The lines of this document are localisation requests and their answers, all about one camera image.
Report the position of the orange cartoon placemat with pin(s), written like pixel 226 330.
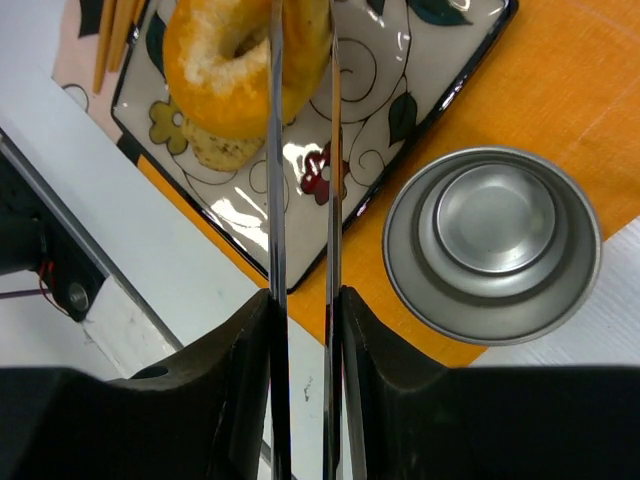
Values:
pixel 561 81

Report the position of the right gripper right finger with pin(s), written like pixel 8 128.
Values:
pixel 410 417

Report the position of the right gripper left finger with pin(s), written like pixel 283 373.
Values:
pixel 197 414

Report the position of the metal tongs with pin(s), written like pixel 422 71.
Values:
pixel 277 307

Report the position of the square floral ceramic plate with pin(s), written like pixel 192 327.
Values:
pixel 402 63

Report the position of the wooden chopstick left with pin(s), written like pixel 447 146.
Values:
pixel 105 34

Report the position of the herb toast slice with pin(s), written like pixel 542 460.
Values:
pixel 218 153

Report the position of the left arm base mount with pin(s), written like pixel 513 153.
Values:
pixel 36 238

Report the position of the golden bagel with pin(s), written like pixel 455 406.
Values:
pixel 216 61

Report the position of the small metal cup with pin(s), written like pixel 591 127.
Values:
pixel 492 246

